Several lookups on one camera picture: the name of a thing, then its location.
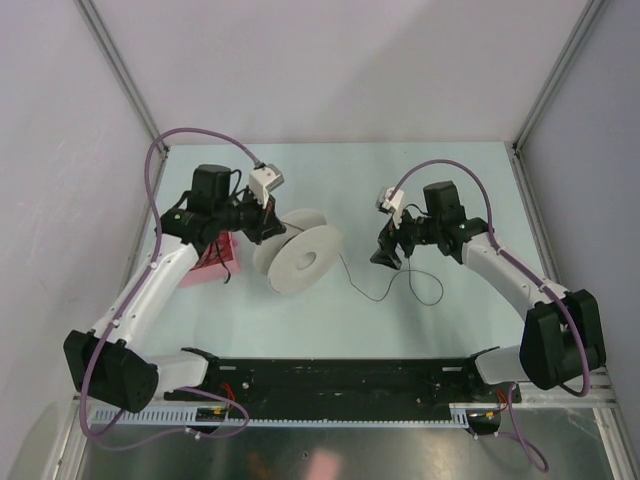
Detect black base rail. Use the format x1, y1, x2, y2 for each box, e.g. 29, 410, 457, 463
164, 355, 524, 420

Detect grey slotted cable duct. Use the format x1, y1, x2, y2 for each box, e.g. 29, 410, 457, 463
116, 405, 506, 428

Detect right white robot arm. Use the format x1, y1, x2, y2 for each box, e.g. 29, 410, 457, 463
370, 181, 606, 390

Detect aluminium frame post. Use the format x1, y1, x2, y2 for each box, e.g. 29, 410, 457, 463
511, 0, 610, 152
73, 0, 160, 140

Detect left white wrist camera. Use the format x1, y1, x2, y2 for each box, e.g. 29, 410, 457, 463
248, 164, 284, 209

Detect left aluminium frame post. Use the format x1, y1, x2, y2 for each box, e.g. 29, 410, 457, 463
73, 0, 160, 140

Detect pink plastic box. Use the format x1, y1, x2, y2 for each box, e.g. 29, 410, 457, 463
179, 232, 241, 288

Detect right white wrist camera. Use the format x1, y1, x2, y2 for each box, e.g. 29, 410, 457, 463
375, 187, 406, 228

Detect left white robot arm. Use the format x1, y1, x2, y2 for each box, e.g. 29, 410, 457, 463
63, 164, 285, 413

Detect white plastic spool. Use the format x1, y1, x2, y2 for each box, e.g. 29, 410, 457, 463
252, 209, 344, 295

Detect right aluminium frame post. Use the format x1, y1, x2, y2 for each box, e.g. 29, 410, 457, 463
511, 0, 610, 152

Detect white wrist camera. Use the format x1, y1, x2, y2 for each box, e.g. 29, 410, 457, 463
375, 187, 406, 228
248, 164, 284, 209

